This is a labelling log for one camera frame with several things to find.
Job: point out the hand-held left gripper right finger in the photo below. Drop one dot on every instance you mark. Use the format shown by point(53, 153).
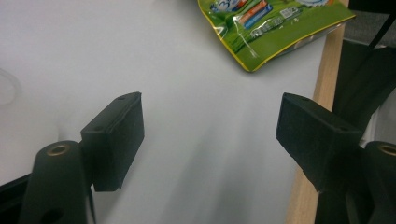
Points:
point(314, 140)

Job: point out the black panel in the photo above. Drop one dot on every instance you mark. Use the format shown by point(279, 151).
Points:
point(364, 84)

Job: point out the green snack bag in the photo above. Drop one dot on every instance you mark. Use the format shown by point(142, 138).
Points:
point(274, 34)

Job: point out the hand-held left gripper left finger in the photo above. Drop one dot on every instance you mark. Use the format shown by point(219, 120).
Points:
point(113, 143)

